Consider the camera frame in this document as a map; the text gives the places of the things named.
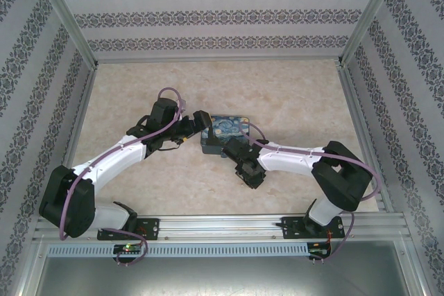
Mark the small circuit board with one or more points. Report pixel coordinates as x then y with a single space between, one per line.
128 248
319 253

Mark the teal starry night tin box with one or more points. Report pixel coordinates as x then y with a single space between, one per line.
229 129

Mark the aluminium side rail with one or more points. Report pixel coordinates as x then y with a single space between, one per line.
364 129
81 112

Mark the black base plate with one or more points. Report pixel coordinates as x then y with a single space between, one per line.
151 228
291 226

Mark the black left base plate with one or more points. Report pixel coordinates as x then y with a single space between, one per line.
151 228

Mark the grey metal sheet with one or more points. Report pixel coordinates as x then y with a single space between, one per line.
222 275

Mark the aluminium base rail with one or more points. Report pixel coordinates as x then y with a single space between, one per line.
222 228

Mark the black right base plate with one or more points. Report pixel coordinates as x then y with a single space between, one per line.
291 226

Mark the aluminium frame post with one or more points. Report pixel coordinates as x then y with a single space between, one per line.
371 11
66 11

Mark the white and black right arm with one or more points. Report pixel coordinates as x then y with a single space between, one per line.
288 161

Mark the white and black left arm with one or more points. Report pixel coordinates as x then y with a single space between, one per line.
118 157

